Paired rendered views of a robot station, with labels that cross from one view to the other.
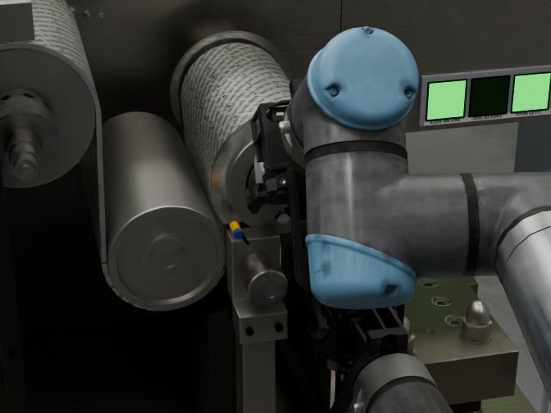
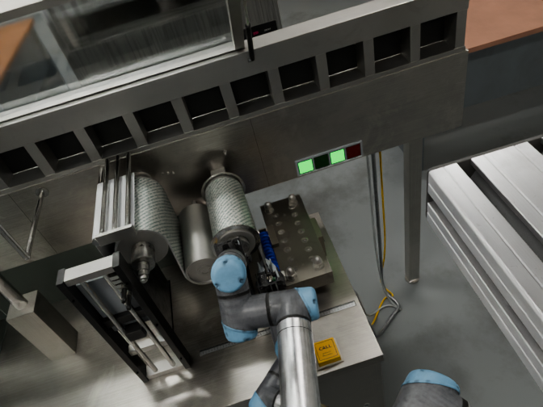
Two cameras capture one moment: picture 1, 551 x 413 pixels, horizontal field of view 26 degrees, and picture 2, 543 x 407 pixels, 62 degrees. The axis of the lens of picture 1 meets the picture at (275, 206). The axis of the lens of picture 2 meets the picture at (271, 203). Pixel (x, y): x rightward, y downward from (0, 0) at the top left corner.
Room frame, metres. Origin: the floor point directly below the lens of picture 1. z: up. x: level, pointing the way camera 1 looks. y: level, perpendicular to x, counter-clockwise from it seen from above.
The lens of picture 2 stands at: (0.20, -0.32, 2.22)
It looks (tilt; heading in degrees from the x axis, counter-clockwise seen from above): 43 degrees down; 11
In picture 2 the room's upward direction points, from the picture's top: 16 degrees counter-clockwise
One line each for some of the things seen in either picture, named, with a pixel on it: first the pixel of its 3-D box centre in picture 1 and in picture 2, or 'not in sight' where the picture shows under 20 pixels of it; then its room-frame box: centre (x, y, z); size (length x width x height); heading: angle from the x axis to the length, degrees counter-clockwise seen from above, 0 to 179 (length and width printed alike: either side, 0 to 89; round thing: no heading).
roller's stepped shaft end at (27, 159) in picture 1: (24, 158); (143, 273); (0.94, 0.22, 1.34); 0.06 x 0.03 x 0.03; 13
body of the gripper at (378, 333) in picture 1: (369, 342); (273, 292); (0.98, -0.09, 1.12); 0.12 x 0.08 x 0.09; 13
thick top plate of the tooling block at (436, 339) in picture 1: (391, 292); (294, 241); (1.28, -0.14, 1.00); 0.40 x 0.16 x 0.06; 13
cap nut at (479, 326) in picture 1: (477, 318); (317, 261); (1.13, -0.23, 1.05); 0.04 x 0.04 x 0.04
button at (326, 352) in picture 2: not in sight; (326, 351); (0.89, -0.22, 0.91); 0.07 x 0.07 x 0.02; 13
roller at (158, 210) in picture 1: (150, 204); (200, 242); (1.17, 0.14, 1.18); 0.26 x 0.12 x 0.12; 13
